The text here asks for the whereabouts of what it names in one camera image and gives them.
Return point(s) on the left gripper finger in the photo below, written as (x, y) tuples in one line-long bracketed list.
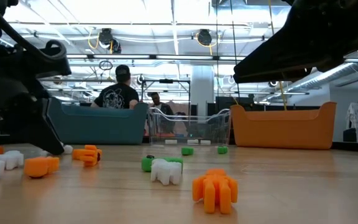
[(42, 130)]

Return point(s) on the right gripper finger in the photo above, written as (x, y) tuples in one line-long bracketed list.
[(275, 62)]

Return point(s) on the green skeleton figure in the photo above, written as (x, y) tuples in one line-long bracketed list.
[(222, 150), (187, 151), (146, 164)]

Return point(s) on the teal plastic bin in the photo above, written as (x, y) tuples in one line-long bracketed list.
[(104, 127)]

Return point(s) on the orange plastic bin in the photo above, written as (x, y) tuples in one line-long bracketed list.
[(284, 130)]

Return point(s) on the white round column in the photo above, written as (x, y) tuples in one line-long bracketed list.
[(202, 90)]

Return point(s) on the long ceiling light bar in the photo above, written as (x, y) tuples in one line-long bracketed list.
[(120, 57)]

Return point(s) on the clear plastic bin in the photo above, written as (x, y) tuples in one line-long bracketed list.
[(179, 130)]

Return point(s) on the silver ceiling duct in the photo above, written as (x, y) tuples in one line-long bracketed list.
[(322, 76)]

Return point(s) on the black metal frame rig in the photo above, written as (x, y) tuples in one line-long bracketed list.
[(166, 81)]

